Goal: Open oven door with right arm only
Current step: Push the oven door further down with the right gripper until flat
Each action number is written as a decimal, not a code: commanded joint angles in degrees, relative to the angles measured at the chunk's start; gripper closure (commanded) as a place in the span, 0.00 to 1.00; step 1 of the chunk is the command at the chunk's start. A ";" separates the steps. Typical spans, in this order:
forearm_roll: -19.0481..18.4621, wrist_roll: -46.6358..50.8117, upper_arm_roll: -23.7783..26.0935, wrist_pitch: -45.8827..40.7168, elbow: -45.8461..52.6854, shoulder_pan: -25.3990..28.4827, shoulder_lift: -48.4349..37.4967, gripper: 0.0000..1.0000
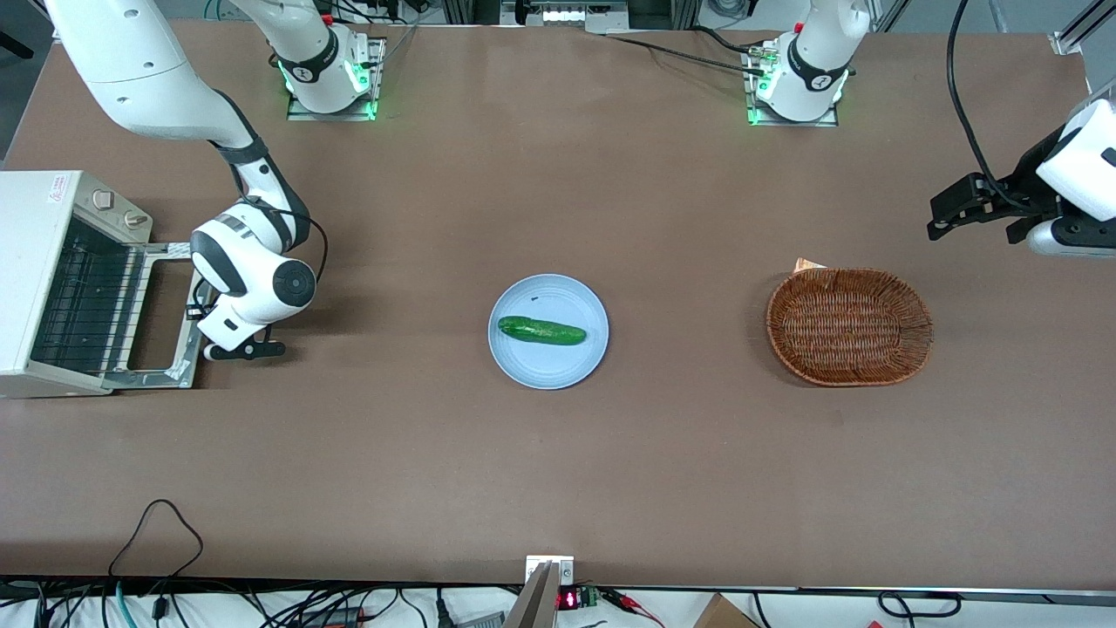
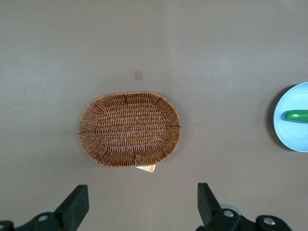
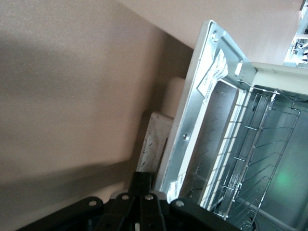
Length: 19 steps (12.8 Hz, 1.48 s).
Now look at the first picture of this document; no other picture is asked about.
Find thick black cable loop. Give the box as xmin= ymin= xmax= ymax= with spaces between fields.
xmin=876 ymin=591 xmax=962 ymax=620

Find white power strip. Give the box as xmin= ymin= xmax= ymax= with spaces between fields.
xmin=501 ymin=0 xmax=630 ymax=34

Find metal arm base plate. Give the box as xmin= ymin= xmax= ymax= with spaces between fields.
xmin=286 ymin=37 xmax=387 ymax=123
xmin=743 ymin=42 xmax=840 ymax=128

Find glass oven door metal frame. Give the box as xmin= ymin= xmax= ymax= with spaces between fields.
xmin=103 ymin=242 xmax=207 ymax=390

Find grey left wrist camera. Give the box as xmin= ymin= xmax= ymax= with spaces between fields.
xmin=1027 ymin=218 xmax=1116 ymax=259

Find white toaster oven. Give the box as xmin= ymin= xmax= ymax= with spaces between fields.
xmin=0 ymin=171 xmax=154 ymax=399

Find light blue plate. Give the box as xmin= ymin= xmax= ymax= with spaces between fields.
xmin=487 ymin=274 xmax=610 ymax=391

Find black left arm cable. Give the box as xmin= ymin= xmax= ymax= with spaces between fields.
xmin=947 ymin=0 xmax=1034 ymax=213

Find aluminium extrusion profile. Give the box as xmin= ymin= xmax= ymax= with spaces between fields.
xmin=1051 ymin=0 xmax=1116 ymax=58

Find thin black cable loop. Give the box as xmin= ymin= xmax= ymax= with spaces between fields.
xmin=108 ymin=499 xmax=205 ymax=578

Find brown wicker basket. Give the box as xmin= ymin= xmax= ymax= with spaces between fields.
xmin=766 ymin=267 xmax=936 ymax=387

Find black power adapter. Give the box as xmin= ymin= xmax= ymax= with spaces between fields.
xmin=301 ymin=606 xmax=365 ymax=628

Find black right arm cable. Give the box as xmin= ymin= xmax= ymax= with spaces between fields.
xmin=235 ymin=157 xmax=329 ymax=284

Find brown cardboard box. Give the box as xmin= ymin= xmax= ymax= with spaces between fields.
xmin=693 ymin=593 xmax=761 ymax=628

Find black cable to arm base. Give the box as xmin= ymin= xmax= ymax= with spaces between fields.
xmin=606 ymin=26 xmax=768 ymax=75

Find red alligator clip leads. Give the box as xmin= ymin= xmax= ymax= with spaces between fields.
xmin=602 ymin=588 xmax=665 ymax=628

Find green cucumber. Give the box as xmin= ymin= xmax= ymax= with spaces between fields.
xmin=497 ymin=315 xmax=588 ymax=347

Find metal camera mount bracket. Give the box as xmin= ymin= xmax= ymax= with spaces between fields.
xmin=504 ymin=555 xmax=576 ymax=628

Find wire oven rack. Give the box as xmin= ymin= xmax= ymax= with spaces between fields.
xmin=31 ymin=218 xmax=147 ymax=367

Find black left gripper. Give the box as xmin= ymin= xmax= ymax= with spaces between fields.
xmin=927 ymin=127 xmax=1070 ymax=246

